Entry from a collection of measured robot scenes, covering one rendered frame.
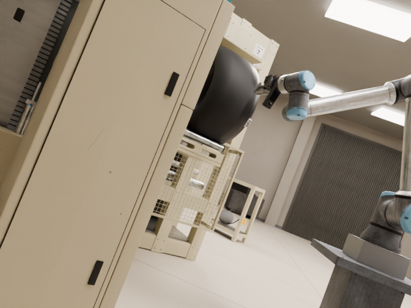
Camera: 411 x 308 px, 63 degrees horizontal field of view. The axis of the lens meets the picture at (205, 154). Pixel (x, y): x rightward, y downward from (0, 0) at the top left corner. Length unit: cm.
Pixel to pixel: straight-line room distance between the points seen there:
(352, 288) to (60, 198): 135
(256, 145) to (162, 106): 913
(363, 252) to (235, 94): 102
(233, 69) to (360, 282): 125
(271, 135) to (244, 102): 827
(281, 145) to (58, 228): 940
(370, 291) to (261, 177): 840
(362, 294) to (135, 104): 135
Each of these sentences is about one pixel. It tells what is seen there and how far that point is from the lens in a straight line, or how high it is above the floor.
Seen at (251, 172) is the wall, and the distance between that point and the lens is 1006.
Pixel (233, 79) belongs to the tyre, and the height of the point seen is 126.
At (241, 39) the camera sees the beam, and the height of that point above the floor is 170.
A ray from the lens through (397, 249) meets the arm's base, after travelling 191.
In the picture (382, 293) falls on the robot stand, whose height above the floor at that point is 51.
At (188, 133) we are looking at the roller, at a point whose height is 90.
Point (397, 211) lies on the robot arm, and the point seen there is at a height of 88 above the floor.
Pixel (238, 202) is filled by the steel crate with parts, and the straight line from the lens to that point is 896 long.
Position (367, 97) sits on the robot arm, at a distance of 185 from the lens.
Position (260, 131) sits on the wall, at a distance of 1019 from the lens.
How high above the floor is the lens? 73
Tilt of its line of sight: 3 degrees up
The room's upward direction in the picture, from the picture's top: 22 degrees clockwise
